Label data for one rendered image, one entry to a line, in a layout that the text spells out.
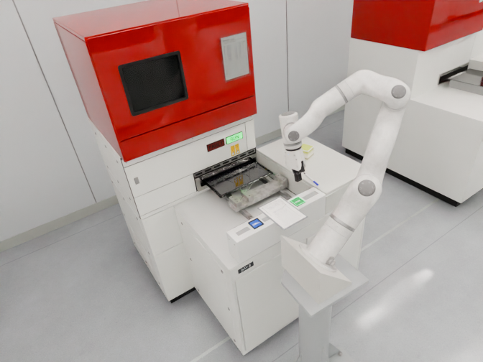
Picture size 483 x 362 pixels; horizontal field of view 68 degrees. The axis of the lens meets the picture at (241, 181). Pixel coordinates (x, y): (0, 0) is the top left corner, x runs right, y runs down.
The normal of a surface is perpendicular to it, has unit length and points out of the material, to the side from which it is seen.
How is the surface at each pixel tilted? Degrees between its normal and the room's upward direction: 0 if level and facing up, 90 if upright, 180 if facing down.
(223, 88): 90
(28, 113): 90
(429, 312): 0
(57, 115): 90
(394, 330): 0
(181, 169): 90
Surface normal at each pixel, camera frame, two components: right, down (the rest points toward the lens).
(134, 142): 0.55, 0.43
